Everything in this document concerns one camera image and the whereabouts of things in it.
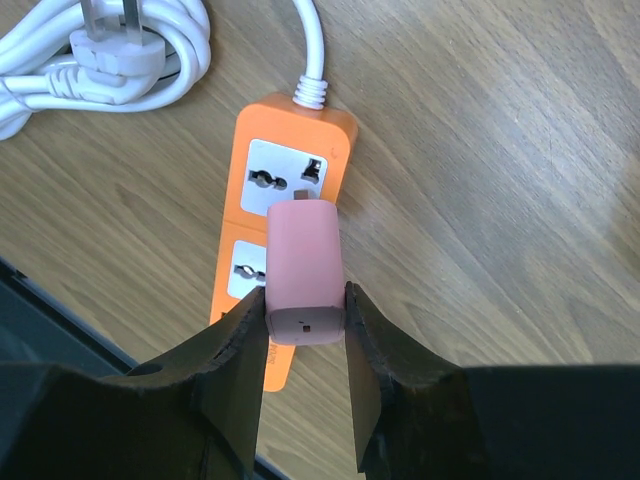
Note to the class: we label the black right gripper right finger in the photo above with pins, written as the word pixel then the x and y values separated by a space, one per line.
pixel 418 416

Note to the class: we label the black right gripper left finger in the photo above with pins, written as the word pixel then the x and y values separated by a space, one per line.
pixel 190 413

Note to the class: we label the orange power strip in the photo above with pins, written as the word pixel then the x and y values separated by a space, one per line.
pixel 278 147

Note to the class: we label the pink cube socket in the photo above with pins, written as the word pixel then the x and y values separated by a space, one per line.
pixel 305 285

